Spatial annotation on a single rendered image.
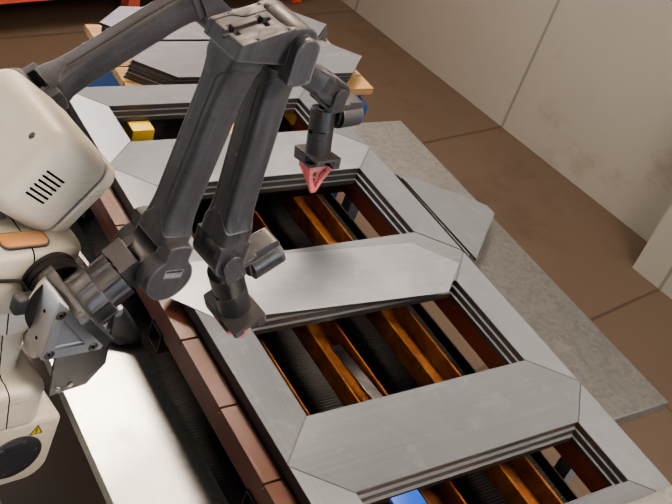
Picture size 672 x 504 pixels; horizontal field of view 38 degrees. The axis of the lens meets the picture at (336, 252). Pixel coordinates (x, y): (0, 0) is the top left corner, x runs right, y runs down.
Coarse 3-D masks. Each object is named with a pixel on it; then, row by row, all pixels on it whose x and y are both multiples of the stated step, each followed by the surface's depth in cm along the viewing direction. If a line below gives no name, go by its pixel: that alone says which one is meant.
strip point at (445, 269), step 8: (416, 248) 231; (424, 248) 232; (424, 256) 229; (432, 256) 230; (440, 256) 231; (432, 264) 228; (440, 264) 229; (448, 264) 229; (456, 264) 230; (440, 272) 226; (448, 272) 227; (440, 280) 224; (448, 280) 224; (448, 288) 222
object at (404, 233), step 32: (448, 256) 232; (192, 320) 194; (288, 320) 201; (320, 320) 206; (480, 320) 219; (512, 352) 213; (256, 416) 176; (512, 448) 190; (544, 448) 196; (576, 448) 198; (288, 480) 169; (416, 480) 176; (448, 480) 182; (608, 480) 192
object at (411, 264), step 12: (396, 252) 227; (408, 252) 229; (396, 264) 224; (408, 264) 225; (420, 264) 226; (408, 276) 221; (420, 276) 223; (432, 276) 224; (420, 288) 219; (432, 288) 220; (444, 288) 222
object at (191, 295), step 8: (192, 272) 201; (192, 280) 199; (200, 280) 200; (184, 288) 196; (192, 288) 197; (200, 288) 198; (184, 296) 194; (192, 296) 195; (200, 296) 196; (184, 304) 193; (192, 304) 193; (200, 304) 194; (208, 312) 193
